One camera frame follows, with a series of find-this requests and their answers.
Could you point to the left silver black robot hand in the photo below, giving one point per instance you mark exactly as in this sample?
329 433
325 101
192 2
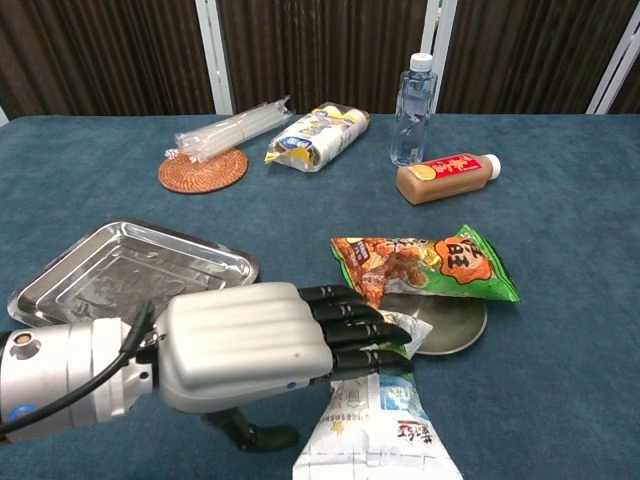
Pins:
240 345

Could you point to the white snack bag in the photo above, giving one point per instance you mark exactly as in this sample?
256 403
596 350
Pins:
370 435

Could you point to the green orange snack bag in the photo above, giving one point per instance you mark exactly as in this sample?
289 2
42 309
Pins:
450 270

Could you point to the rectangular steel tray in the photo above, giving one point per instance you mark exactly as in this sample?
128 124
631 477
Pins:
125 270

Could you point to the round woven orange coaster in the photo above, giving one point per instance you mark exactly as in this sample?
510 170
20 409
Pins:
205 175

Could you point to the round steel plate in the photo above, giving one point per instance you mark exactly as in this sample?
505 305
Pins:
450 325

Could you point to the bundle of clear straws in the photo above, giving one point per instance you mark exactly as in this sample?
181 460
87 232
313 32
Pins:
230 132

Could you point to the white yellow cookie package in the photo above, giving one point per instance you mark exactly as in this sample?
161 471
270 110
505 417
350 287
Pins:
320 137

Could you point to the brown drink bottle red label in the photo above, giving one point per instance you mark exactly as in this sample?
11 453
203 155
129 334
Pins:
440 182

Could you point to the clear water bottle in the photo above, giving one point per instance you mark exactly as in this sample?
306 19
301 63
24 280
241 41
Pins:
412 120

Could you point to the blue felt table mat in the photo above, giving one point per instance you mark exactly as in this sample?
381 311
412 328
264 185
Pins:
550 375

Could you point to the white partition post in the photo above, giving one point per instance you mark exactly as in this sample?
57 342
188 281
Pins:
615 70
3 116
442 30
215 55

